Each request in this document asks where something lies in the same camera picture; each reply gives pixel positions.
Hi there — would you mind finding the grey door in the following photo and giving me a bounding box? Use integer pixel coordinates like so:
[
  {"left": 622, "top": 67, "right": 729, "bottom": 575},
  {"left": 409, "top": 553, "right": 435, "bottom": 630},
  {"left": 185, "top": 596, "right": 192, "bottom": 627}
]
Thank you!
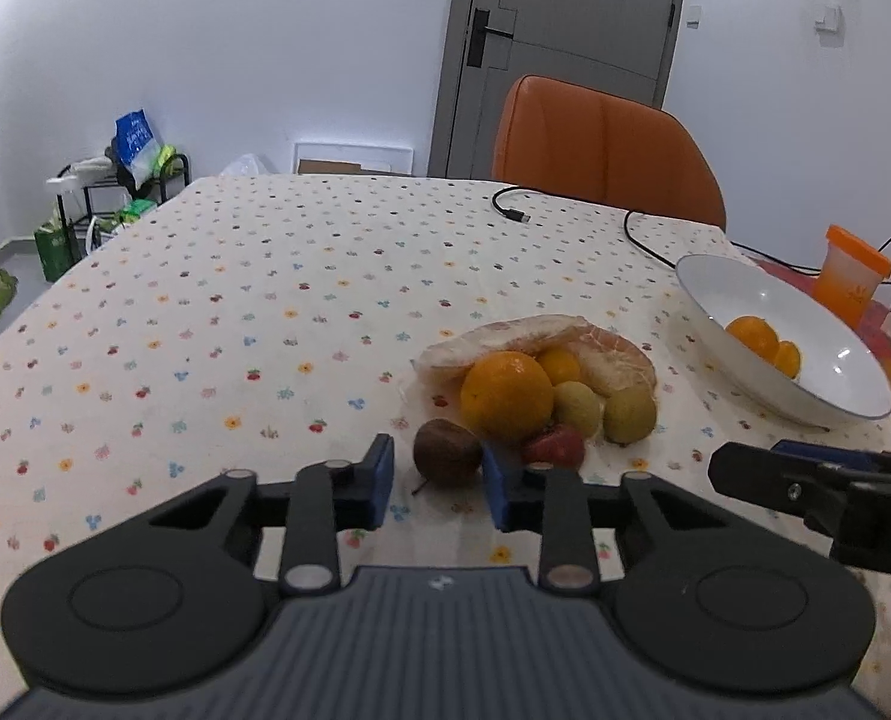
[{"left": 427, "top": 0, "right": 683, "bottom": 179}]

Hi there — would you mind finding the floral white tablecloth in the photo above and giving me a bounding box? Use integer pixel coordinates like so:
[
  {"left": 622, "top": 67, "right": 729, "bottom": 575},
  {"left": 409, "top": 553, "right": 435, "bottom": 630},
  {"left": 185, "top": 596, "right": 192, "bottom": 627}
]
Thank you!
[{"left": 0, "top": 176, "right": 891, "bottom": 718}]

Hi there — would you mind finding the small orange in bowl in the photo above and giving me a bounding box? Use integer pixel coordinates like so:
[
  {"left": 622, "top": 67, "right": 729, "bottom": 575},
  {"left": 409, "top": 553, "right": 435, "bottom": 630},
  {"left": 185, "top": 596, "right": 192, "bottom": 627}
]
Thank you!
[{"left": 772, "top": 340, "right": 802, "bottom": 380}]

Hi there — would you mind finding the black metal shelf rack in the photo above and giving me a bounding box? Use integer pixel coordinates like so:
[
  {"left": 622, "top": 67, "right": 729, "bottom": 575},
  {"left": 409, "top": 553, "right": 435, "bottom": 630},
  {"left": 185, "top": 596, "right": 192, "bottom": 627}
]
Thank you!
[{"left": 45, "top": 146, "right": 191, "bottom": 262}]

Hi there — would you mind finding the black door handle lock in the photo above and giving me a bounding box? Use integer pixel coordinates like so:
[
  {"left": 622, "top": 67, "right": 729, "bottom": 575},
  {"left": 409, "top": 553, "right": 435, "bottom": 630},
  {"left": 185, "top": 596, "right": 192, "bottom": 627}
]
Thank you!
[{"left": 466, "top": 8, "right": 514, "bottom": 68}]

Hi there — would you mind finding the orange lidded plastic cup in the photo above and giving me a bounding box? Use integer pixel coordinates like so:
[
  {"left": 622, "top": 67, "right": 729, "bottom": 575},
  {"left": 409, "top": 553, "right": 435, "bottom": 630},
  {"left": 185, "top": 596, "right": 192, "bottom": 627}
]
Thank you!
[{"left": 811, "top": 224, "right": 891, "bottom": 330}]

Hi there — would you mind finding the small tangerine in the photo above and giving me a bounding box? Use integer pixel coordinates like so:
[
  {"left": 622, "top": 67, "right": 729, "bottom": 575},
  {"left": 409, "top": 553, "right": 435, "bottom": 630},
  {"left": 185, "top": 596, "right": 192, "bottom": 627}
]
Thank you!
[{"left": 536, "top": 346, "right": 582, "bottom": 385}]

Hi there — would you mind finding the black usb cable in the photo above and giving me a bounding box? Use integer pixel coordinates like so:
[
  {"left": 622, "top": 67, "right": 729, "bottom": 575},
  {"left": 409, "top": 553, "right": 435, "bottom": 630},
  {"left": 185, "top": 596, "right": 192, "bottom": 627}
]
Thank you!
[{"left": 490, "top": 184, "right": 824, "bottom": 277}]

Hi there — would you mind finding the white wall switch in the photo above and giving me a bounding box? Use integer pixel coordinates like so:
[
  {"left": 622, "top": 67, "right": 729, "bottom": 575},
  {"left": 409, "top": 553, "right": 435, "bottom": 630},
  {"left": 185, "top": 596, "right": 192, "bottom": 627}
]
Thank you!
[{"left": 813, "top": 2, "right": 844, "bottom": 34}]

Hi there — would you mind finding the small white wall plate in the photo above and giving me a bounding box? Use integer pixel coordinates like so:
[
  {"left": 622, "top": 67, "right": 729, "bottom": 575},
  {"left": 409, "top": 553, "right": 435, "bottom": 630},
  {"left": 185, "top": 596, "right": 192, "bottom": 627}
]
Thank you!
[{"left": 686, "top": 5, "right": 702, "bottom": 29}]

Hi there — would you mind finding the white bowl blue rim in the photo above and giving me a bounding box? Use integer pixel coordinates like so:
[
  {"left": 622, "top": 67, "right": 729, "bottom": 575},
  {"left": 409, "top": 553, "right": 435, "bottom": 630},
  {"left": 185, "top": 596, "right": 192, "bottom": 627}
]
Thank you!
[{"left": 674, "top": 254, "right": 891, "bottom": 429}]

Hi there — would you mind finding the green plum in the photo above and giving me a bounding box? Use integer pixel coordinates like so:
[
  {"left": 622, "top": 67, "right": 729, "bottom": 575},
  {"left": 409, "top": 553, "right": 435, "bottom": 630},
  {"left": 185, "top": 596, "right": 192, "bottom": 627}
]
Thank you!
[
  {"left": 603, "top": 385, "right": 658, "bottom": 445},
  {"left": 553, "top": 380, "right": 601, "bottom": 439}
]

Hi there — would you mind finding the blue white plastic bag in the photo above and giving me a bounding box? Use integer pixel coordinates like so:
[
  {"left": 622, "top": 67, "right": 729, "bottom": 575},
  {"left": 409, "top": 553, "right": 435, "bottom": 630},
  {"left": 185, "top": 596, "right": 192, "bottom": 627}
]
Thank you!
[{"left": 113, "top": 109, "right": 160, "bottom": 185}]

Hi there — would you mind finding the large orange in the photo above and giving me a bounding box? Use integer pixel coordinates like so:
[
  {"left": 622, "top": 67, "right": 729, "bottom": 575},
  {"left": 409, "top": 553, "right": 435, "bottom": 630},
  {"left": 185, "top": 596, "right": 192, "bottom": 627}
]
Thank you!
[{"left": 460, "top": 351, "right": 554, "bottom": 445}]

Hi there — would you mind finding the red small apple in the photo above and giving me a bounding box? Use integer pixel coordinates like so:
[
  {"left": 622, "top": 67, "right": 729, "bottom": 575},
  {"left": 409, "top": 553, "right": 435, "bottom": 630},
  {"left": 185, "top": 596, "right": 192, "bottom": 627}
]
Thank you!
[{"left": 520, "top": 426, "right": 585, "bottom": 470}]

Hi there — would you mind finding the orange leather chair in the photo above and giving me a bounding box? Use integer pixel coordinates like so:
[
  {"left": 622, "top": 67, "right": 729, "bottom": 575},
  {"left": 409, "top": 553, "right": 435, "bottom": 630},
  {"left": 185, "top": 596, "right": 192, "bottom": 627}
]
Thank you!
[{"left": 491, "top": 75, "right": 727, "bottom": 229}]

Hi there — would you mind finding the green box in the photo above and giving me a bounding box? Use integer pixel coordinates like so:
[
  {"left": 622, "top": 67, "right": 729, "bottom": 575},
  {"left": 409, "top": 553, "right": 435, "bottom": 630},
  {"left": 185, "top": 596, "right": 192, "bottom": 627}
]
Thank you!
[{"left": 34, "top": 221, "right": 79, "bottom": 283}]

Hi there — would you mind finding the peeled pomelo segment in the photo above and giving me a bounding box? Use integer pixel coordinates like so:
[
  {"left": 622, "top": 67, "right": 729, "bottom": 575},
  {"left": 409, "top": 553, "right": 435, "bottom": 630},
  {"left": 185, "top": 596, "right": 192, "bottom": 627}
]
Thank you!
[
  {"left": 413, "top": 314, "right": 592, "bottom": 383},
  {"left": 566, "top": 327, "right": 657, "bottom": 398}
]

